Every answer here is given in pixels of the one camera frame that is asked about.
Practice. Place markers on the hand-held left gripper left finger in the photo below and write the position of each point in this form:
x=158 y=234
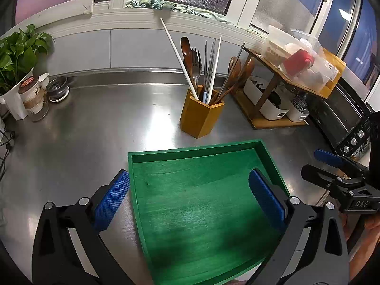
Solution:
x=112 y=202

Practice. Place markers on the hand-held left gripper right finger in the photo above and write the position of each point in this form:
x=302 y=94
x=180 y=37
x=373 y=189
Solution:
x=267 y=202

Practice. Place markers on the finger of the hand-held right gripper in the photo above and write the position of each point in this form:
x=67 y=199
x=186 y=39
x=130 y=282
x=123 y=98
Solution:
x=319 y=175
x=328 y=157

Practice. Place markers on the green wooden tray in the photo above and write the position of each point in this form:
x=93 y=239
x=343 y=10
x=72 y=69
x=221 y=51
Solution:
x=193 y=207

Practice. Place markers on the hexagonal wooden utensil holder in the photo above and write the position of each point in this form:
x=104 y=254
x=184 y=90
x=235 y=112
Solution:
x=199 y=118

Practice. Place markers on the light brown wooden spoon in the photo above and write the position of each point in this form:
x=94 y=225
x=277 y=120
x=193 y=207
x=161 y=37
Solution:
x=251 y=65

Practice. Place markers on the silver metal chopstick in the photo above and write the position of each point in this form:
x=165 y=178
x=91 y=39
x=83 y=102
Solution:
x=240 y=52
x=210 y=68
x=212 y=62

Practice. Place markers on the small dark wooden spoon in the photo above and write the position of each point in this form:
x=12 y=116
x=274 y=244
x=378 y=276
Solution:
x=185 y=46

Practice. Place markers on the person's right hand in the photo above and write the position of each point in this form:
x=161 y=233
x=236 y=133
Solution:
x=372 y=225

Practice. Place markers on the black toaster oven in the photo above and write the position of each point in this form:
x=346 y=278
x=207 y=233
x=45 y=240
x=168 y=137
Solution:
x=338 y=115

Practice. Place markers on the white storage bin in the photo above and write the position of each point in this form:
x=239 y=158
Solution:
x=298 y=115
x=273 y=112
x=252 y=92

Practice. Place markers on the wooden shelf rack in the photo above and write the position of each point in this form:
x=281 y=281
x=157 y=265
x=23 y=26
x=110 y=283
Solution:
x=267 y=123

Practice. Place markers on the yellow envelope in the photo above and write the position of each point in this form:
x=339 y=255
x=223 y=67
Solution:
x=337 y=65

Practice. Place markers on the red box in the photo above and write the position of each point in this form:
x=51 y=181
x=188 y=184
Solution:
x=297 y=62

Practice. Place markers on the clear plastic container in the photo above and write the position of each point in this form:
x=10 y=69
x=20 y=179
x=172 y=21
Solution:
x=279 y=41

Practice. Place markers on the dark ceramic bowl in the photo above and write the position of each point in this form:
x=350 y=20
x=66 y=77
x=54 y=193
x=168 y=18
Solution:
x=58 y=87

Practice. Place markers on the printed paper cup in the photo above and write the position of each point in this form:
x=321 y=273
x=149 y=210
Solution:
x=31 y=92

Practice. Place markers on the white plant pot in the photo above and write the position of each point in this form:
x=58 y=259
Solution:
x=14 y=104

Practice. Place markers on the small white cup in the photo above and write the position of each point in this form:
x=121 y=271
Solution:
x=44 y=80

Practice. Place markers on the green potted plant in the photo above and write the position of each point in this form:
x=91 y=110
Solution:
x=17 y=50

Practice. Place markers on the pale green cloth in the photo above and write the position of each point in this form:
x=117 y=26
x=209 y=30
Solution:
x=154 y=4

